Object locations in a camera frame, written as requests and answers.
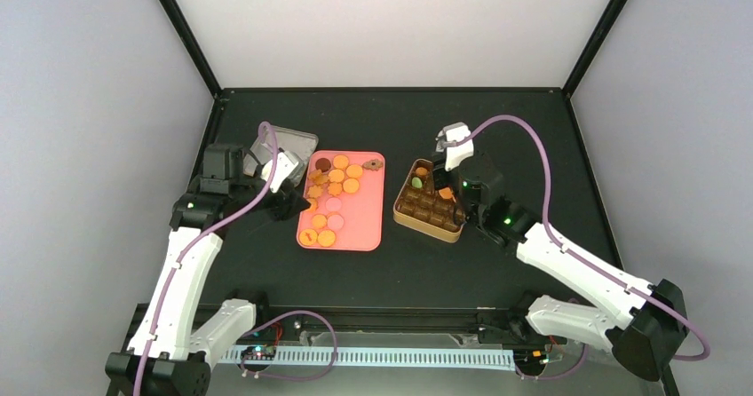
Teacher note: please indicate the round plain tan cookie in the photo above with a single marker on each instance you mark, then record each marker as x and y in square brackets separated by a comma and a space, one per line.
[446, 193]

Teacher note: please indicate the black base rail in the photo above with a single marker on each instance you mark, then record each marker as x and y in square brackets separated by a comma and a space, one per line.
[506, 327]

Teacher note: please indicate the dark chocolate round cookie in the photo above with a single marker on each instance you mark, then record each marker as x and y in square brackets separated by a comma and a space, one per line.
[323, 164]

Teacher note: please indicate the gold cookie tin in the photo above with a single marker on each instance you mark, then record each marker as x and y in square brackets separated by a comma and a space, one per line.
[424, 211]

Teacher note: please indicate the silver metal tin lid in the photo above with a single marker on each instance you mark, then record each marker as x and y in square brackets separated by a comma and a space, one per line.
[301, 144]

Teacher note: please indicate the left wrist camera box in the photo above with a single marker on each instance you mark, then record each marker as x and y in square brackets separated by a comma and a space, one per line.
[287, 165]

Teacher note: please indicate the white slotted cable duct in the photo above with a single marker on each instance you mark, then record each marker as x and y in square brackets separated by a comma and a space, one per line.
[491, 359]

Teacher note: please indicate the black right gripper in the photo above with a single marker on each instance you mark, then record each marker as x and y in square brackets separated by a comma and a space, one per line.
[438, 160]

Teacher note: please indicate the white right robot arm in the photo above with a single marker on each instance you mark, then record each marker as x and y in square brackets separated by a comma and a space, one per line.
[638, 322]

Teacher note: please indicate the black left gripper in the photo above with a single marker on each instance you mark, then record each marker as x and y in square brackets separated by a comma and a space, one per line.
[283, 205]

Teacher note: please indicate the pink plastic tray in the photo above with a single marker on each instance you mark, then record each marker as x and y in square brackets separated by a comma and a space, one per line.
[362, 211]

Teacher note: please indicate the pink sandwich cookie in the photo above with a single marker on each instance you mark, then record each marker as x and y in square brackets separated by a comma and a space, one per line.
[335, 222]
[333, 204]

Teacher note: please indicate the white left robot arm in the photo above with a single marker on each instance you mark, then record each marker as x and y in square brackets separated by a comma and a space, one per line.
[168, 354]

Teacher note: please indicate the yellow biscuit red cross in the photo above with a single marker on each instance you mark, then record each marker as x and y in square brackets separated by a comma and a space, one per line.
[308, 237]

